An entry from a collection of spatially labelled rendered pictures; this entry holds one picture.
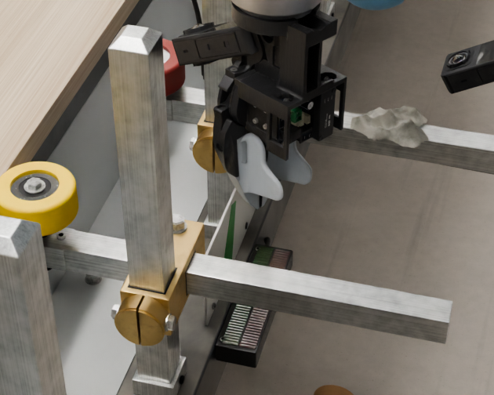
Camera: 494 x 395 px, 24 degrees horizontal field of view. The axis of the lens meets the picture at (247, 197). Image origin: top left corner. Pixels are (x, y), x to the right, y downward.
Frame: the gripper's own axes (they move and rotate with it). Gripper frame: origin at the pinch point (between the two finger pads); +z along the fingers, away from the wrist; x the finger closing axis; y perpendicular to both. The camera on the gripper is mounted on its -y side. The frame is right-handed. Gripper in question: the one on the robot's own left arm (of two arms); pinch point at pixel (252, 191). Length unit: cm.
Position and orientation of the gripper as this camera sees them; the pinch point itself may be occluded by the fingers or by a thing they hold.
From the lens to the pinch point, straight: 104.3
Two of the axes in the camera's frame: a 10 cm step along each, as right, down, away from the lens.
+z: -0.2, 8.0, 5.9
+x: 7.1, -4.1, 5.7
